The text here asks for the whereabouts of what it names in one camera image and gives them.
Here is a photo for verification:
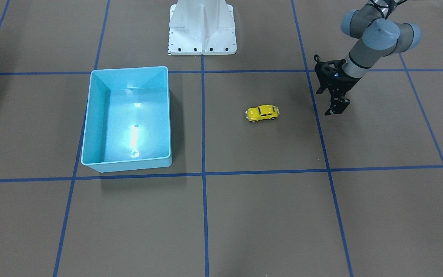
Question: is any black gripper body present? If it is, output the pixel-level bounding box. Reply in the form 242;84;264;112
328;72;361;98

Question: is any yellow beetle toy car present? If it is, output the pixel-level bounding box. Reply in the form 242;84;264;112
245;105;281;122

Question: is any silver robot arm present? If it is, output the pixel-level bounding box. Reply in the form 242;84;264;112
313;0;422;116

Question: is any turquoise plastic bin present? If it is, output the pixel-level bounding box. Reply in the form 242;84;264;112
81;66;172;172

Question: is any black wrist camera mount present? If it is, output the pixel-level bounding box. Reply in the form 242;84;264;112
313;54;346;95

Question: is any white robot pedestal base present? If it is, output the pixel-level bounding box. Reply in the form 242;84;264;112
168;0;237;56

